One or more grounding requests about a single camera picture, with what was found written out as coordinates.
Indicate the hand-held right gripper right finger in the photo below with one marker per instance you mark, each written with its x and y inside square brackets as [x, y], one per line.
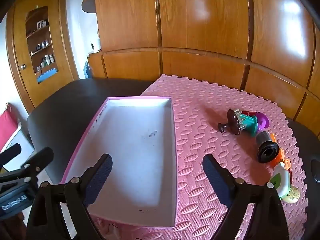
[215, 177]

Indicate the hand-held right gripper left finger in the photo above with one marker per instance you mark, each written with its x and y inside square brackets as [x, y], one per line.
[100, 177]

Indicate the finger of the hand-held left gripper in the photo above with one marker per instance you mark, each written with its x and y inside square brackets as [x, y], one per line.
[10, 153]
[37, 160]

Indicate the pink cardboard box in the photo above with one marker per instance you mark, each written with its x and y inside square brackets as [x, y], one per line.
[140, 142]

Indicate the dark brown knob massager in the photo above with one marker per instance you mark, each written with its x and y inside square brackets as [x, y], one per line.
[231, 122]

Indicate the black ribbed cylinder cap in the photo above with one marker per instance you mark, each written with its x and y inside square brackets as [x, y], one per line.
[267, 152]

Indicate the orange linked snap cubes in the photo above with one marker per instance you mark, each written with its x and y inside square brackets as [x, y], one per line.
[278, 158]

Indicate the purple plastic cup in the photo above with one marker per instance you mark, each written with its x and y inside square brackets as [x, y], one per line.
[262, 121]

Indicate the cream carved egg-shaped case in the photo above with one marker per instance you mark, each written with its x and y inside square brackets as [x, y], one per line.
[291, 195]

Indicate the pink foam puzzle mat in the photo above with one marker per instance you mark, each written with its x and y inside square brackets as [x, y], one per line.
[200, 155]

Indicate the group of small bottles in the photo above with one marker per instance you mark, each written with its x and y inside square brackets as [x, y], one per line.
[46, 60]

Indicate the wooden glass-door cabinet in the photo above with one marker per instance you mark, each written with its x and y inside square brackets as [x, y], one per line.
[17, 42]

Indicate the wooden wardrobe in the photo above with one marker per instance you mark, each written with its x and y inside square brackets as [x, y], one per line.
[200, 30]

